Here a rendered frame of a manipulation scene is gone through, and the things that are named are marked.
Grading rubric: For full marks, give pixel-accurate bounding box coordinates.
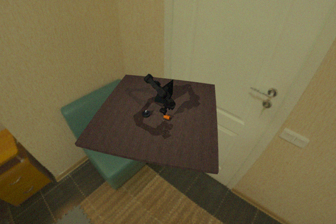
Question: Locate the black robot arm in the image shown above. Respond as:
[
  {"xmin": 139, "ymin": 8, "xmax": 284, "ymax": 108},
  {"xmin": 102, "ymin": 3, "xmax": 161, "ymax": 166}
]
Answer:
[{"xmin": 144, "ymin": 74, "xmax": 176, "ymax": 110}]

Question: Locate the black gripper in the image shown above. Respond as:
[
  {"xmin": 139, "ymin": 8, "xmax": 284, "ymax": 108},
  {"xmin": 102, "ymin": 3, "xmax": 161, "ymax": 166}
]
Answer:
[{"xmin": 160, "ymin": 101, "xmax": 168, "ymax": 115}]

